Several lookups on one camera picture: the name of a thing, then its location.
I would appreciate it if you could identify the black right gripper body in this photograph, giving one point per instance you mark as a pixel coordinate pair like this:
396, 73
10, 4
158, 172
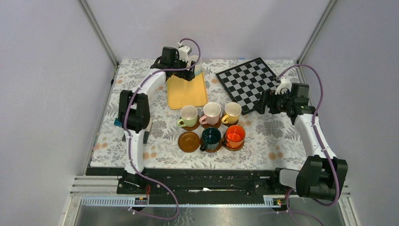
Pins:
279, 103

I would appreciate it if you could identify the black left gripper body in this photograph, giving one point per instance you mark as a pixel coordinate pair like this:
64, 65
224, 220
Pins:
177, 64

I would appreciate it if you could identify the white mug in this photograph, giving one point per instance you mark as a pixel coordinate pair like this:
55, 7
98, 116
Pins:
198, 67

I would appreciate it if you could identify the yellow plastic tray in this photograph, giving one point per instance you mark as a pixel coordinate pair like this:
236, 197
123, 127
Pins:
181, 92

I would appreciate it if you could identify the black and white chessboard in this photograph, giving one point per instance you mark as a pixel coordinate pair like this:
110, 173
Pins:
245, 82

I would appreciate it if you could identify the pink mug back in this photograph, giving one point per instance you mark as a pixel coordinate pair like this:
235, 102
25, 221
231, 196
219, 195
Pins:
189, 116

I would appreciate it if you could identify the pink mug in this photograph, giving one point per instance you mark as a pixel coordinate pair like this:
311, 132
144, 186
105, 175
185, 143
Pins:
189, 116
211, 114

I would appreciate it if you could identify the cream yellow mug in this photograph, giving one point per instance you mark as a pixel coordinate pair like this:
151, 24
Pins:
232, 112

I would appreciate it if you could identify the pink mug front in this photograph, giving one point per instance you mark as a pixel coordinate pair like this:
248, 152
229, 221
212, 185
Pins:
211, 114

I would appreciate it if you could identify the orange cup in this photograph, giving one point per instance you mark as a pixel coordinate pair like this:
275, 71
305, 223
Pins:
234, 136

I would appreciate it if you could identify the brown coaster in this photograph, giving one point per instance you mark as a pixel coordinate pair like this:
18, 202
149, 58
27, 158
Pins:
215, 150
217, 125
192, 128
233, 149
188, 142

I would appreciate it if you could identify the dark walnut wooden coaster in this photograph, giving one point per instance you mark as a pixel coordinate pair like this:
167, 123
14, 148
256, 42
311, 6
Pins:
230, 124

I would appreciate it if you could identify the dark green mug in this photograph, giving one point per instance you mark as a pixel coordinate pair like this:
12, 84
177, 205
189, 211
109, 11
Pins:
211, 139

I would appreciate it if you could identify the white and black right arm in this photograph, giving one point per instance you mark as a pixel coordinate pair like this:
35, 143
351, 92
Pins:
322, 175

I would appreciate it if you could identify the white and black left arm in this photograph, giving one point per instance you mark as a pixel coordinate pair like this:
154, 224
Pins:
134, 112

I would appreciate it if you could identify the grey building block baseplate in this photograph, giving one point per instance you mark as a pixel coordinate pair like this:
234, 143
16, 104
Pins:
146, 137

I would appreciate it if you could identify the blue building block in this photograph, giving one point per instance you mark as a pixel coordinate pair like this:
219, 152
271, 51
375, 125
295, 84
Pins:
117, 123

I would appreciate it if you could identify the floral patterned tablecloth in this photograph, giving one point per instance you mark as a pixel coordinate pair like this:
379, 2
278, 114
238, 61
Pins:
271, 140

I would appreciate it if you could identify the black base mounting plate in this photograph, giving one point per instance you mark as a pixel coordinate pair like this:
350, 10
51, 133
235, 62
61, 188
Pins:
196, 186

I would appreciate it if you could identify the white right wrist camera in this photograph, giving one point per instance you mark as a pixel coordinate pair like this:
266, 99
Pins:
284, 86

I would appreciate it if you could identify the aluminium frame rail left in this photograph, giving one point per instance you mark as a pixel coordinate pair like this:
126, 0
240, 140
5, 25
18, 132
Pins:
98, 31

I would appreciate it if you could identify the aluminium frame rail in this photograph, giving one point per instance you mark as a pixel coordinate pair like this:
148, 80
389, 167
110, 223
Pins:
98, 31
327, 11

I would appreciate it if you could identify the aluminium frame rail right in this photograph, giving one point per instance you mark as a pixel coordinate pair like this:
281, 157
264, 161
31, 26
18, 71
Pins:
327, 11

